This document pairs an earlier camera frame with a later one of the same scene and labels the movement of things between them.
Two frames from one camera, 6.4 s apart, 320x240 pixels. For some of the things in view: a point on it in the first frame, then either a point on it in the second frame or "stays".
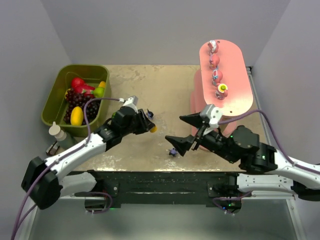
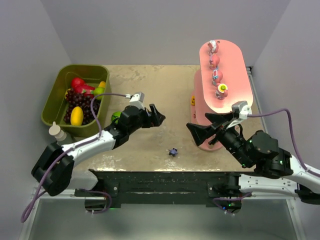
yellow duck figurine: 154,129 → 193,102
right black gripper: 200,136 → 217,130
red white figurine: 213,47 stays
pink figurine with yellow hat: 222,91 stays
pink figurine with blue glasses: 217,77 stays
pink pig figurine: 214,61 stays
